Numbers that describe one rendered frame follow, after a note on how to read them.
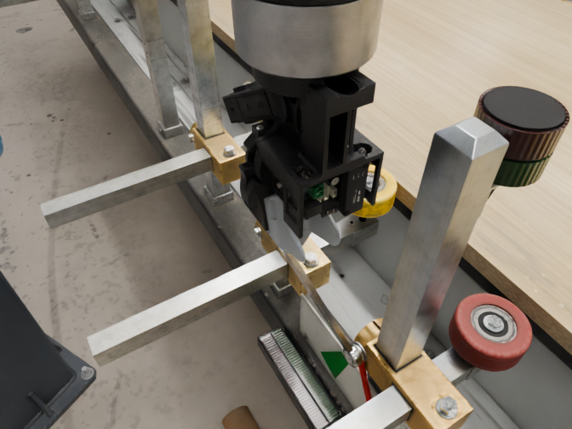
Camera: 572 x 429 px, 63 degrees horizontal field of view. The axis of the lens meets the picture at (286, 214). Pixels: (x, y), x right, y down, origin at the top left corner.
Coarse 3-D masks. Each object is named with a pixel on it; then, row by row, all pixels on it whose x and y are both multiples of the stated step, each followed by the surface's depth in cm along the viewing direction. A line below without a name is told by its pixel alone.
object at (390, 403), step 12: (432, 360) 52; (444, 360) 52; (456, 360) 52; (444, 372) 51; (456, 372) 51; (468, 372) 52; (456, 384) 53; (384, 396) 50; (396, 396) 50; (360, 408) 49; (372, 408) 49; (384, 408) 49; (396, 408) 49; (408, 408) 49; (348, 420) 48; (360, 420) 48; (372, 420) 48; (384, 420) 48; (396, 420) 48
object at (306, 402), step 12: (264, 336) 72; (276, 348) 71; (276, 360) 69; (288, 372) 68; (288, 384) 67; (300, 384) 67; (300, 396) 66; (312, 408) 64; (312, 420) 63; (324, 420) 63
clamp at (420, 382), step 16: (368, 336) 54; (368, 352) 53; (368, 368) 55; (384, 368) 51; (416, 368) 51; (432, 368) 51; (384, 384) 52; (400, 384) 49; (416, 384) 49; (432, 384) 49; (448, 384) 49; (416, 400) 48; (432, 400) 48; (464, 400) 48; (416, 416) 48; (432, 416) 47; (464, 416) 47
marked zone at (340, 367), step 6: (324, 354) 66; (330, 354) 64; (336, 354) 62; (342, 354) 60; (324, 360) 67; (330, 360) 65; (336, 360) 63; (342, 360) 61; (330, 366) 66; (336, 366) 64; (342, 366) 62; (336, 372) 65
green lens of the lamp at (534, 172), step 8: (552, 152) 33; (504, 160) 33; (544, 160) 33; (504, 168) 33; (512, 168) 33; (520, 168) 33; (528, 168) 33; (536, 168) 33; (544, 168) 34; (496, 176) 34; (504, 176) 33; (512, 176) 33; (520, 176) 33; (528, 176) 33; (536, 176) 34; (496, 184) 34; (504, 184) 34; (512, 184) 34; (520, 184) 34; (528, 184) 34
